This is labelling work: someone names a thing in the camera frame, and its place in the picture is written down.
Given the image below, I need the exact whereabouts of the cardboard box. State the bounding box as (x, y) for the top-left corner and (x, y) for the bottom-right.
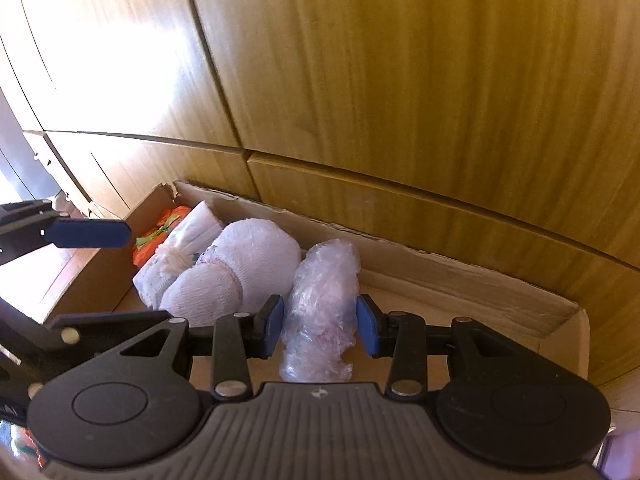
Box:
(42, 180), (592, 397)

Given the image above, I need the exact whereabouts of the wooden wardrobe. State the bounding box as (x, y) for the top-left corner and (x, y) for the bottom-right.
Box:
(0, 0), (640, 411)

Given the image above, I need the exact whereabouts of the clear plastic bundle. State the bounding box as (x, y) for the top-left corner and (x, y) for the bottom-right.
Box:
(279, 241), (362, 382)

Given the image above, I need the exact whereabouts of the white tied cloth bundle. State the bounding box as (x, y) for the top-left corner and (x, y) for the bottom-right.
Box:
(132, 201), (226, 307)

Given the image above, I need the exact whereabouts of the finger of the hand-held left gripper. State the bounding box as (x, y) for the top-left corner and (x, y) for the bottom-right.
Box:
(0, 296), (173, 363)
(0, 200), (132, 267)

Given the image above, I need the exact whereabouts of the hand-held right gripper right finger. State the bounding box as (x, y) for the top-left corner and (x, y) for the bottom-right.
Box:
(355, 294), (551, 397)

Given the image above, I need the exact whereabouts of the white rolled sock pair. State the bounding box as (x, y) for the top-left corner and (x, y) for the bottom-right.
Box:
(160, 218), (302, 328)

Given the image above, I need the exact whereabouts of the orange bundle with green tie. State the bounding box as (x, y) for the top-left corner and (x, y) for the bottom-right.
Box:
(132, 206), (193, 267)

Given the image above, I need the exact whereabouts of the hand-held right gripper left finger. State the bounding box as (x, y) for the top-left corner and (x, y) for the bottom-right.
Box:
(100, 294), (286, 401)

